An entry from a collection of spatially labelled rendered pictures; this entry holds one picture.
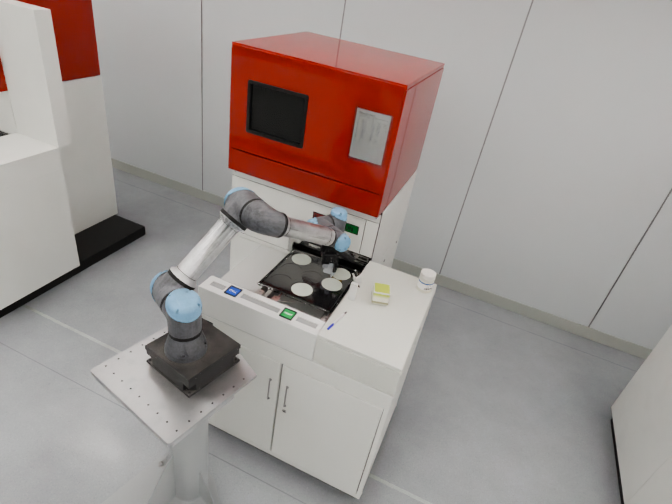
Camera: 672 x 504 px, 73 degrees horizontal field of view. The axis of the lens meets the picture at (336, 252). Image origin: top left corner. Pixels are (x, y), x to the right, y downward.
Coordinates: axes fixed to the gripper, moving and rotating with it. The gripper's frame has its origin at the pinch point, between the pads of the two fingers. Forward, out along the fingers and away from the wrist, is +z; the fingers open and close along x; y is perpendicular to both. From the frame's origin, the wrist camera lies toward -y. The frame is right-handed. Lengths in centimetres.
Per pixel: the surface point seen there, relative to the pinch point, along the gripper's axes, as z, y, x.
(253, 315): -1.5, 36.8, 33.1
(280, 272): 1.2, 25.0, -1.3
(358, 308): -5.2, -6.9, 30.5
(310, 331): -4.7, 14.6, 44.9
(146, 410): 9, 71, 71
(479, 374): 91, -117, -21
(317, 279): 1.4, 7.4, 2.6
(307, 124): -64, 18, -23
